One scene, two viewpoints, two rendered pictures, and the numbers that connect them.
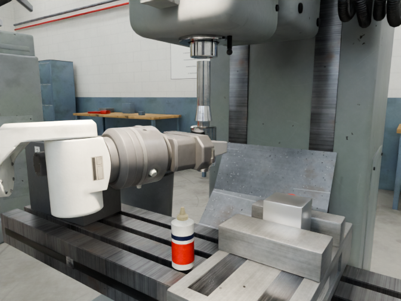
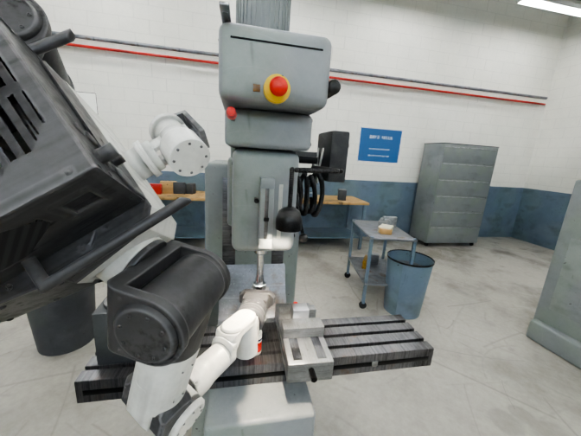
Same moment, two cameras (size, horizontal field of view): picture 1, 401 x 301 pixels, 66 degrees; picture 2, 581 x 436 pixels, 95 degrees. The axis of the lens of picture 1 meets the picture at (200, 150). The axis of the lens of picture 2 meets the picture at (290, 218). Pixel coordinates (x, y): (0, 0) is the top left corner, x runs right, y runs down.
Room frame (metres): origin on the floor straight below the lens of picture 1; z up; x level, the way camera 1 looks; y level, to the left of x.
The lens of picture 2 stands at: (-0.13, 0.56, 1.62)
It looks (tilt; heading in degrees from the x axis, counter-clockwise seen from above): 13 degrees down; 314
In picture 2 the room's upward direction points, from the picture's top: 4 degrees clockwise
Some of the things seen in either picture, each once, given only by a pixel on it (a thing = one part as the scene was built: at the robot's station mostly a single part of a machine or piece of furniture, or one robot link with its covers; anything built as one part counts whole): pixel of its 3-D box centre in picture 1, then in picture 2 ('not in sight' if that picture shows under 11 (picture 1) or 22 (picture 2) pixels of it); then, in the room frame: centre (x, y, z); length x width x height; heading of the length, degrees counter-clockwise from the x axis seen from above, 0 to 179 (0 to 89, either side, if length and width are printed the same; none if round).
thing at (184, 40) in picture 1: (203, 40); not in sight; (0.55, -0.01, 1.31); 0.09 x 0.09 x 0.01
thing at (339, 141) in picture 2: not in sight; (332, 157); (0.62, -0.45, 1.62); 0.20 x 0.09 x 0.21; 146
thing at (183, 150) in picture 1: (161, 153); (254, 306); (0.49, 0.06, 1.12); 0.13 x 0.12 x 0.10; 42
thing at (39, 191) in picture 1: (73, 173); (138, 324); (0.79, 0.33, 1.02); 0.22 x 0.12 x 0.20; 58
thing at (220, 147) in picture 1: (215, 149); not in sight; (0.53, -0.03, 1.12); 0.06 x 0.02 x 0.03; 132
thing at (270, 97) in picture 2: not in sight; (277, 89); (0.36, 0.12, 1.76); 0.06 x 0.02 x 0.06; 56
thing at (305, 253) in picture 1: (273, 243); (302, 327); (0.42, -0.10, 1.01); 0.15 x 0.06 x 0.04; 55
